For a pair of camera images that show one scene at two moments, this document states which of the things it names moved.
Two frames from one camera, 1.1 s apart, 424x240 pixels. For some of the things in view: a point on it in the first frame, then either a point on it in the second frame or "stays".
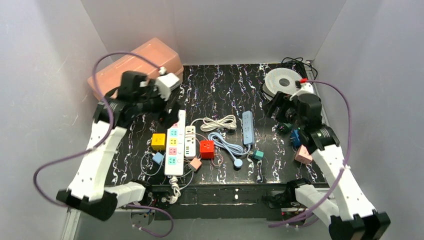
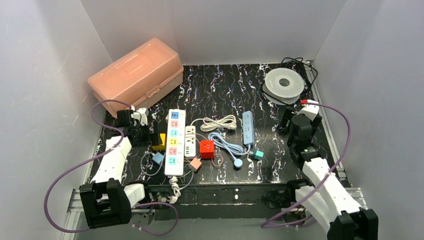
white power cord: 229,122 stays
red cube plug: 207,150 stays
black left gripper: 162,108 to 149,133
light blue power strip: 248,135 stays
